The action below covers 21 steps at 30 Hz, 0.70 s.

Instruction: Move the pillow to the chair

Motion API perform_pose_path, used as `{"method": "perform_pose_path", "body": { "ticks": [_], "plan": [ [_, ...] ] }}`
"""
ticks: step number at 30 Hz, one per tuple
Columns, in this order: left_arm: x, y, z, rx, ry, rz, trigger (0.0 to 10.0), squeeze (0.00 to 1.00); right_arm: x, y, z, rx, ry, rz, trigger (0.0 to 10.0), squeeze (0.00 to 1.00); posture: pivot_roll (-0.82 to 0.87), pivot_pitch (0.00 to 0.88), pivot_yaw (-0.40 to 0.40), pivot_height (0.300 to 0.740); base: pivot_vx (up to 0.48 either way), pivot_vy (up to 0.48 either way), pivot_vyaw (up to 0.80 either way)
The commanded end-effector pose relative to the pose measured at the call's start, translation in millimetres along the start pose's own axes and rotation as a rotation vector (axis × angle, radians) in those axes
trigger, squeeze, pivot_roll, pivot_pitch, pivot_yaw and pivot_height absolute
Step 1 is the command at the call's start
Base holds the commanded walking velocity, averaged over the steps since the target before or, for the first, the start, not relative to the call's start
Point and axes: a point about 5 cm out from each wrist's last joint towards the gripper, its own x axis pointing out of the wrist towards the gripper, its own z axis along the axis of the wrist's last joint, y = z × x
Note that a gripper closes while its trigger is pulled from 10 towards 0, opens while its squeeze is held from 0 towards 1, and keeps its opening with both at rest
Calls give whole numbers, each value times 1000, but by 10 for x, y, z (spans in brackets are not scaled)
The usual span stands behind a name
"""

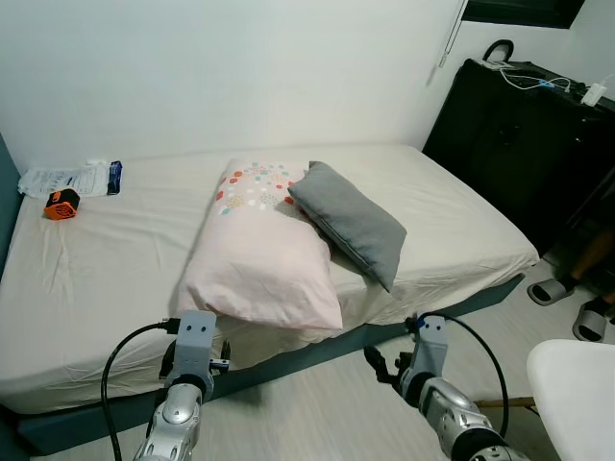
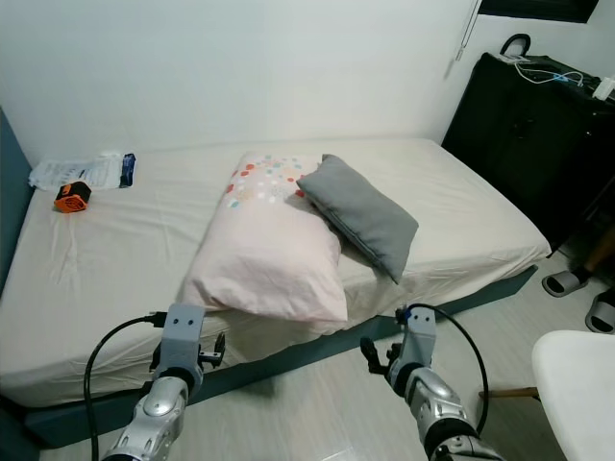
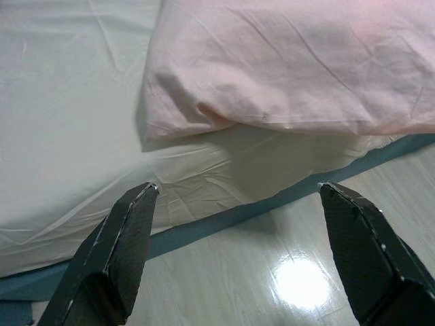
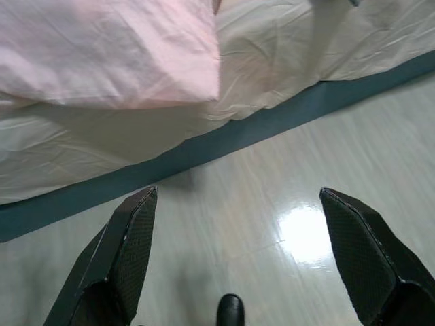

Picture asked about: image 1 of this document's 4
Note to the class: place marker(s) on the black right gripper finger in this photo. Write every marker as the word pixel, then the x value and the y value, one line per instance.
pixel 377 365

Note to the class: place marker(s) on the grey pillow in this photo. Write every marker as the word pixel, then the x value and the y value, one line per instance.
pixel 351 223

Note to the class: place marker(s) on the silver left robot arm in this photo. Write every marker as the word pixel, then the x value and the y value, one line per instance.
pixel 173 423

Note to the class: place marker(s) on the wooden chair leg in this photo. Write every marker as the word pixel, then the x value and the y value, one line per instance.
pixel 514 401

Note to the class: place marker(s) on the pink patterned pillow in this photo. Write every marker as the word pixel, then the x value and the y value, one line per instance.
pixel 259 264

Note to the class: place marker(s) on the cream sheeted bed mattress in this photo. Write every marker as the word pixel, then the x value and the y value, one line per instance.
pixel 461 221

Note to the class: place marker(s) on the orange black device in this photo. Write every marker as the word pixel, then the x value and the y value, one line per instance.
pixel 61 205

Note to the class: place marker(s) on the white blue plastic package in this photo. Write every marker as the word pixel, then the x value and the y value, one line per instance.
pixel 72 179

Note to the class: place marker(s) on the person's bare leg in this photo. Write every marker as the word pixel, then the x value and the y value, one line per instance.
pixel 594 254

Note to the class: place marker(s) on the teal headboard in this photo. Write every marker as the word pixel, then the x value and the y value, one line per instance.
pixel 8 206

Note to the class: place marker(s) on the black cabinet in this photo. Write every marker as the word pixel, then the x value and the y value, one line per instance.
pixel 509 144

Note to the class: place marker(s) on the white flat box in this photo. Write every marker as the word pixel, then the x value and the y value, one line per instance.
pixel 496 63

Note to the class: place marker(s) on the white blind wand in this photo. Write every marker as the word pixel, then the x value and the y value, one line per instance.
pixel 450 38

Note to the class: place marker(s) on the white charger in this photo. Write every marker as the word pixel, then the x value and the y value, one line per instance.
pixel 595 93

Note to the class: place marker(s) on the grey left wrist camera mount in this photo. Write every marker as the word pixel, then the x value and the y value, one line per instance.
pixel 196 341

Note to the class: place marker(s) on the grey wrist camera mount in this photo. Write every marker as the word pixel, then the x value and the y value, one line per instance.
pixel 196 341
pixel 432 341

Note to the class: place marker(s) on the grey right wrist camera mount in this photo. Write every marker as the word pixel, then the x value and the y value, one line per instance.
pixel 432 341

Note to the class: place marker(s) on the dark window frame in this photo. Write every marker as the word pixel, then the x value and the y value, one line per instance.
pixel 524 10

